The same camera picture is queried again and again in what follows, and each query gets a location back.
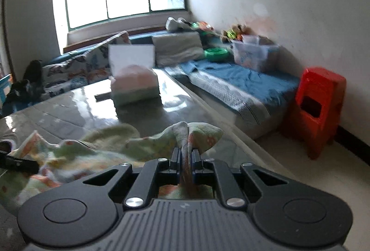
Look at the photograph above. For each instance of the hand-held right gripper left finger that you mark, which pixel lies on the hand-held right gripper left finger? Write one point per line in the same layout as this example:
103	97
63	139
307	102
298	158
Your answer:
175	158

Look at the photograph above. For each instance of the white pillow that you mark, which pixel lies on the white pillow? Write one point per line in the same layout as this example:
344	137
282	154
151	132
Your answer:
176	48

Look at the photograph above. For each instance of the blue sofa sheet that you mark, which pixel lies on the blue sofa sheet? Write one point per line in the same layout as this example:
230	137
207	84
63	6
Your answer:
245	77

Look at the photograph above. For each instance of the teal sofa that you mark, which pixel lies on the teal sofa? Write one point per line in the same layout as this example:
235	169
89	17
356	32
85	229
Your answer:
141	38

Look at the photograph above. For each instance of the brown teddy bear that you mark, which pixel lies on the brown teddy bear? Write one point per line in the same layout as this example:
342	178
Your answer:
237	29

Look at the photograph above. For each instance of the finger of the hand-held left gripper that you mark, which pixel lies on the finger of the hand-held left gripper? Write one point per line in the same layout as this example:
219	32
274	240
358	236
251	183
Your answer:
20	164

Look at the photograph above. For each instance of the red plastic stool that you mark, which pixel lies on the red plastic stool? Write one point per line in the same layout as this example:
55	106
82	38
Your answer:
318	100

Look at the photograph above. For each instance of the green plastic basin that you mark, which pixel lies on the green plastic basin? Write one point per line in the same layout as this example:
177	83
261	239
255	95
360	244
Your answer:
216	53

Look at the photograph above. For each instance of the printed children's jacket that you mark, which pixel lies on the printed children's jacket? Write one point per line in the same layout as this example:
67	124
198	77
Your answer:
86	149

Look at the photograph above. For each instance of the open tissue pack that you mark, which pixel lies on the open tissue pack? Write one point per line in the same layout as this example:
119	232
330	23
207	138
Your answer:
133	86

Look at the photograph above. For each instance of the black remote control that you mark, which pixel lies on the black remote control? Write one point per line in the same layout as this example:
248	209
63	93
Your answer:
102	96

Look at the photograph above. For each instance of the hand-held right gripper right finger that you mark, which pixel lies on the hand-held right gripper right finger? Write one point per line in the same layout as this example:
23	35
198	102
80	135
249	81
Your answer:
196	161

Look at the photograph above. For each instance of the butterfly print pillow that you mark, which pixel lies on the butterfly print pillow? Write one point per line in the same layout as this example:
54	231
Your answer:
121	38

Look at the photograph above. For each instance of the butterfly print blanket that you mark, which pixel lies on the butterfly print blanket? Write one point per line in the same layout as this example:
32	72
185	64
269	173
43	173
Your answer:
72	71

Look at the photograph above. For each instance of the clear storage box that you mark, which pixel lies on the clear storage box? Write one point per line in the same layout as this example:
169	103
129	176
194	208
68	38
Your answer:
251	57

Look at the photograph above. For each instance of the colourful plush toy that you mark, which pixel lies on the colourful plush toy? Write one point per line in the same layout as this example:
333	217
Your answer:
202	27

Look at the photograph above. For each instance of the black bag on sofa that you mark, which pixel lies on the black bag on sofa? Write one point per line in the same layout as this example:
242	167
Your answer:
29	86

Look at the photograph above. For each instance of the dark wooden door frame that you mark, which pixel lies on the dark wooden door frame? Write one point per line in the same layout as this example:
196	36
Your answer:
3	22

